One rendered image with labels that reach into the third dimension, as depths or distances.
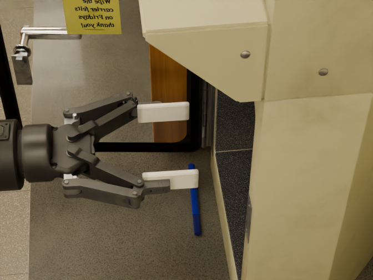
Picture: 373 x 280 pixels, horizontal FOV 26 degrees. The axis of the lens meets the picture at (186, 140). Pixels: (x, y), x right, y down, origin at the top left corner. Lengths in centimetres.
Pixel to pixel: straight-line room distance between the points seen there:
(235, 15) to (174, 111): 38
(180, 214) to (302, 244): 34
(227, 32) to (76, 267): 61
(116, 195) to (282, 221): 20
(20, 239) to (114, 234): 121
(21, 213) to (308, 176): 171
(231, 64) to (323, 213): 27
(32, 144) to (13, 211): 151
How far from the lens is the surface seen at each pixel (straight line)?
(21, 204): 254
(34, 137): 103
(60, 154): 104
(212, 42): 73
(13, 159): 102
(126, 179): 100
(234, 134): 125
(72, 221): 130
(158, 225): 128
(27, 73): 119
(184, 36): 72
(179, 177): 101
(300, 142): 85
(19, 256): 243
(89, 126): 106
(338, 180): 91
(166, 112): 109
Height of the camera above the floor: 197
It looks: 48 degrees down
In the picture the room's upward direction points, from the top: straight up
